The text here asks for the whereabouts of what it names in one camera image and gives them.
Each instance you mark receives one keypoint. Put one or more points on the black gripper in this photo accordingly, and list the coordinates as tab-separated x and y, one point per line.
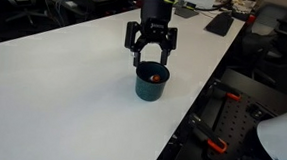
156	10

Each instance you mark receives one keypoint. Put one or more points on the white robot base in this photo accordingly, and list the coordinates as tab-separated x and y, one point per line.
280	138

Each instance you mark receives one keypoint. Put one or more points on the marker with red cap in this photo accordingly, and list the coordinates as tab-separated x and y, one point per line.
155	78

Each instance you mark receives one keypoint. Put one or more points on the dark teal mug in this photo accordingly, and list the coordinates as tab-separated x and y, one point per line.
148	90

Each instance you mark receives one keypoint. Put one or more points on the flat grey pad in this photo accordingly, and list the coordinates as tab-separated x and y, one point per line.
186	12

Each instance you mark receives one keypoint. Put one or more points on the dark cluttered desk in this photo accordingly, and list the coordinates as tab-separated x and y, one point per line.
88	3

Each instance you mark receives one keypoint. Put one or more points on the black office chair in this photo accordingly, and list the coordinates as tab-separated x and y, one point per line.
279	48

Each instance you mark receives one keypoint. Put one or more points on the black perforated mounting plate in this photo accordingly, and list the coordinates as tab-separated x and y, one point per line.
240	129

